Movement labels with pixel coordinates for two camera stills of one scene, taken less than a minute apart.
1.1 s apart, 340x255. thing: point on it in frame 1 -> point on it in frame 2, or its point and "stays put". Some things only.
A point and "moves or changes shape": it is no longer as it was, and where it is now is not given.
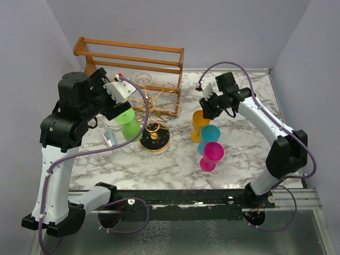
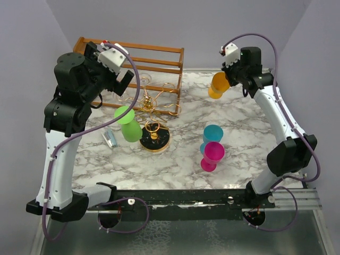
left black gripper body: [109, 107] -> [102, 78]
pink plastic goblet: [213, 152] stays put
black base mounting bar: [189, 205] stays put
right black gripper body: [214, 105] -> [234, 74]
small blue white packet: [109, 137] stays put
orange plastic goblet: [198, 121] moves or changes shape
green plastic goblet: [130, 128] stays put
